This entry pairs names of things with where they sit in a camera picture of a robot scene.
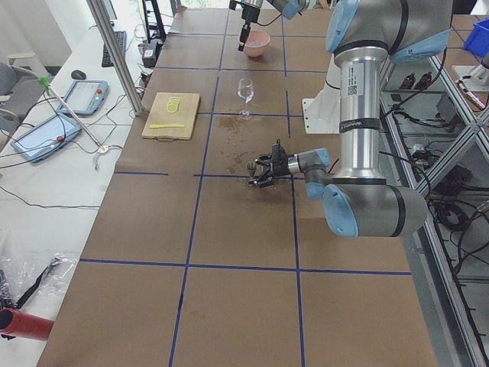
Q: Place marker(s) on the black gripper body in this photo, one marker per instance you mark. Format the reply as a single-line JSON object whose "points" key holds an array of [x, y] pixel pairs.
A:
{"points": [[282, 167], [250, 11]]}

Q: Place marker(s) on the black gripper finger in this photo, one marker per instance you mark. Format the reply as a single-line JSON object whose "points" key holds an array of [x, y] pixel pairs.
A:
{"points": [[243, 38], [261, 181], [265, 159]]}

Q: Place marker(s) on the steel cone jigger cup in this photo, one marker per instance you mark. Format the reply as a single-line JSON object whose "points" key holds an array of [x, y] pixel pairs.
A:
{"points": [[251, 167]]}

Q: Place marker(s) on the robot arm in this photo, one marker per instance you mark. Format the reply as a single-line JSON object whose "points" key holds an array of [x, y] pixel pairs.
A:
{"points": [[286, 8], [362, 35]]}

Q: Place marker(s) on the clear wine glass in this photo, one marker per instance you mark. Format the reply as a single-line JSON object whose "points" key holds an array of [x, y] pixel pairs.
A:
{"points": [[246, 93]]}

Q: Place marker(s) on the pink bowl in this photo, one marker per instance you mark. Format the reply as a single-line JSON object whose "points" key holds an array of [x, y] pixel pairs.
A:
{"points": [[257, 43]]}

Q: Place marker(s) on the yellow plastic knife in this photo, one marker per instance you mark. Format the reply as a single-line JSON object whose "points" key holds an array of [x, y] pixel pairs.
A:
{"points": [[171, 125]]}

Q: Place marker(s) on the wooden cutting board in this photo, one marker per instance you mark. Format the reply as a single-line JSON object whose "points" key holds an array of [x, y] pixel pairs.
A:
{"points": [[186, 114]]}

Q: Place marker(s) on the lemon slice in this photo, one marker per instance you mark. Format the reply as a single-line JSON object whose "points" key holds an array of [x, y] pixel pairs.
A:
{"points": [[172, 105], [172, 110], [173, 101]]}

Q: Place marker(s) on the black computer mouse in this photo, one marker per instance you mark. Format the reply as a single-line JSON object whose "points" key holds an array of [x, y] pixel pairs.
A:
{"points": [[78, 75]]}

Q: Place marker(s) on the blue teach pendant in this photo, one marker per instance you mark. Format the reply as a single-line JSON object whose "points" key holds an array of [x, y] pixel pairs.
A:
{"points": [[85, 97], [46, 138]]}

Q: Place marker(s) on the crumpled clear plastic bag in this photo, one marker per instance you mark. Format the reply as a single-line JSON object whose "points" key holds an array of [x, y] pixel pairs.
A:
{"points": [[33, 275]]}

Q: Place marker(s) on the red thermos bottle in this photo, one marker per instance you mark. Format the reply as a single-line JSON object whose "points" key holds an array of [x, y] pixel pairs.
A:
{"points": [[15, 323]]}

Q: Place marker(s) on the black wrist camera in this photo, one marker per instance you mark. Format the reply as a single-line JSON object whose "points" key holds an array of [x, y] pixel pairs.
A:
{"points": [[278, 153]]}

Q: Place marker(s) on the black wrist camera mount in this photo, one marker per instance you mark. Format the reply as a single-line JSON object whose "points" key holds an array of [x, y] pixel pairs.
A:
{"points": [[233, 4]]}

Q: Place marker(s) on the aluminium frame post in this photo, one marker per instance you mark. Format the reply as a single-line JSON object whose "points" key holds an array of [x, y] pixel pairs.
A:
{"points": [[102, 21]]}

